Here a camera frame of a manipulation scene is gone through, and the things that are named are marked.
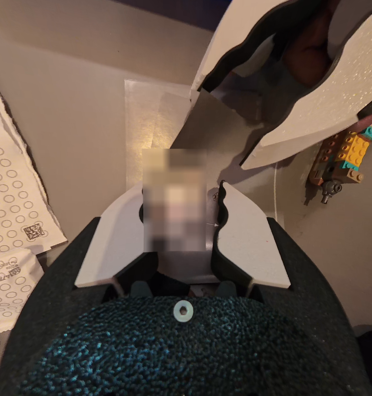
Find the person's right hand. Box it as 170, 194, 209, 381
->
283, 0, 333, 88

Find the large white paper bag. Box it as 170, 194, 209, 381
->
0, 77, 68, 257

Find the multicoloured lego build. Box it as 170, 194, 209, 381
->
308, 124, 372, 205

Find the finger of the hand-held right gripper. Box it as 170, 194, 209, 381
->
239, 8, 372, 171
190, 0, 326, 93

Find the small white paper bag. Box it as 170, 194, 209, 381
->
0, 247, 45, 334

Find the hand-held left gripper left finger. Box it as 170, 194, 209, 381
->
74, 183, 159, 288

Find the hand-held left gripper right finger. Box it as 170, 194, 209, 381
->
211, 180, 292, 290

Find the grey lego instruction booklet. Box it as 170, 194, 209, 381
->
124, 79, 285, 286

